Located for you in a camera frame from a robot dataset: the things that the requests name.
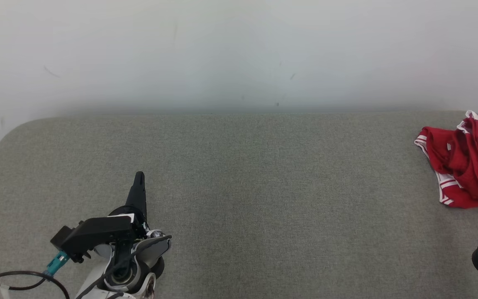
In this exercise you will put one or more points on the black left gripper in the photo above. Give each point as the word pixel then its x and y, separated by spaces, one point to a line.
pixel 110 230

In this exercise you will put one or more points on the red white basketball jersey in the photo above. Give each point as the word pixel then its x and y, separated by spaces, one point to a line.
pixel 438 149

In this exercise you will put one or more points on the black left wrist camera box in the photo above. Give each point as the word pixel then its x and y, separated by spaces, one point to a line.
pixel 67 243

